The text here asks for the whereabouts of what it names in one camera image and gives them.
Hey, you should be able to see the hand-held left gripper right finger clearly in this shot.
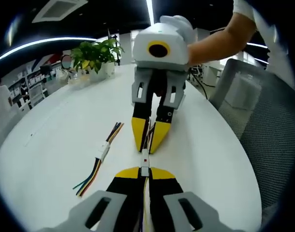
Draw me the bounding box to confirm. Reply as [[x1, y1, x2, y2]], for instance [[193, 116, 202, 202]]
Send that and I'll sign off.
[[149, 167, 238, 232]]

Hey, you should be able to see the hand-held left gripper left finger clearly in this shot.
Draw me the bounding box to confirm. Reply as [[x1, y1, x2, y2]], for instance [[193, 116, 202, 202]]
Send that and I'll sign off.
[[36, 166, 146, 232]]

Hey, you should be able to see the person's right hand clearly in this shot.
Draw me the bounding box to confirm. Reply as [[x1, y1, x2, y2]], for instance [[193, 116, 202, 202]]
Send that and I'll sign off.
[[159, 14, 199, 46]]

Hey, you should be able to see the wide ceiling light strip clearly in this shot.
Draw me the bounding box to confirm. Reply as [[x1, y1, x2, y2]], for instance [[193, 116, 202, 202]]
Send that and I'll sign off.
[[146, 0, 156, 25]]

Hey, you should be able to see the potted green plant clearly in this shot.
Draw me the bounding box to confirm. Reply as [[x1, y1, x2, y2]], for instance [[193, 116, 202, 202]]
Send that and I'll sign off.
[[70, 38, 125, 81]]

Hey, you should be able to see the clear plastic container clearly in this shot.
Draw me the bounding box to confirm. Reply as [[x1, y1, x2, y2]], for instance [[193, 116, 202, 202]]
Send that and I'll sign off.
[[56, 68, 90, 86]]

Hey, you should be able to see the grey mesh office chair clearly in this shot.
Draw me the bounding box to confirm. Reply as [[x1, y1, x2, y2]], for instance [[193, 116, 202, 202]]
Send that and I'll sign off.
[[208, 58, 295, 211]]

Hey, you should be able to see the ceiling air conditioner vent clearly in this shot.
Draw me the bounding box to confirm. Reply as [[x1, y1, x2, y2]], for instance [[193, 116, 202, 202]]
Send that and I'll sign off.
[[31, 0, 89, 24]]

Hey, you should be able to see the white office chair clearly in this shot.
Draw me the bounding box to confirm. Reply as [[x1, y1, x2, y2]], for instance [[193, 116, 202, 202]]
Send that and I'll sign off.
[[28, 83, 48, 105]]

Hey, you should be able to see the small dark monitor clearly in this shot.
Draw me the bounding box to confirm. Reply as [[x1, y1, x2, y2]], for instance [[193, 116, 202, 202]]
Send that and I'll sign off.
[[39, 64, 52, 76]]

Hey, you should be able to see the long ceiling light strip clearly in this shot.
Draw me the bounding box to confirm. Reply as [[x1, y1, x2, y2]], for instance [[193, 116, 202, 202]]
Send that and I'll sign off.
[[0, 36, 98, 65]]

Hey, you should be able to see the shelf with white boxes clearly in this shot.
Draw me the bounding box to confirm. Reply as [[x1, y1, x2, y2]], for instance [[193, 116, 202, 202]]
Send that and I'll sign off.
[[2, 63, 57, 98]]

